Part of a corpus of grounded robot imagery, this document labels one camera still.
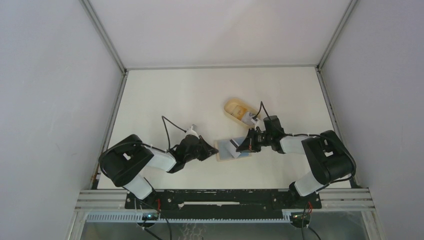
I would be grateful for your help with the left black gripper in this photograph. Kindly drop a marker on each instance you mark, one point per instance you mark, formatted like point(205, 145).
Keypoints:
point(208, 151)

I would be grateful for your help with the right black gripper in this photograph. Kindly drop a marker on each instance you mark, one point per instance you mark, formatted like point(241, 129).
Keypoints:
point(250, 142)

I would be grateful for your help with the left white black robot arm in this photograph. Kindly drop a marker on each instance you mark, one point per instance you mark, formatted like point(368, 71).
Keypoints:
point(123, 162)

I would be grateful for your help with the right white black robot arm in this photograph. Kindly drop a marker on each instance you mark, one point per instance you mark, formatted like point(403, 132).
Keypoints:
point(329, 160)

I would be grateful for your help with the beige oval plastic tray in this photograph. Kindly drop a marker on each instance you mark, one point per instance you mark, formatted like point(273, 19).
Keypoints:
point(231, 103)

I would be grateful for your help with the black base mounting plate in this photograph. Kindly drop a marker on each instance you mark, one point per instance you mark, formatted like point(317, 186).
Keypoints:
point(223, 204)

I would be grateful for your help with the left green circuit board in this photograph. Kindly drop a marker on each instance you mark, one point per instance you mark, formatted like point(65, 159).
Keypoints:
point(150, 217)

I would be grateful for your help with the right circuit board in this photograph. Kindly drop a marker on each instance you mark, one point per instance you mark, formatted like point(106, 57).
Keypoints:
point(300, 217)

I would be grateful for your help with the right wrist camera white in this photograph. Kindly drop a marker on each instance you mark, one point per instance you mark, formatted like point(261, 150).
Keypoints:
point(258, 123)

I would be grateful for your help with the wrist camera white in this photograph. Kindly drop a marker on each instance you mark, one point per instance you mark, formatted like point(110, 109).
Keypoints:
point(258, 123)
point(192, 131)

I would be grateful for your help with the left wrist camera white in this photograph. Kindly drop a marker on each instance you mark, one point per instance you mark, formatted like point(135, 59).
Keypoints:
point(192, 131)

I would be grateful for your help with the aluminium front frame rail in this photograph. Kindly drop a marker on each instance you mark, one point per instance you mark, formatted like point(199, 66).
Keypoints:
point(332, 199)

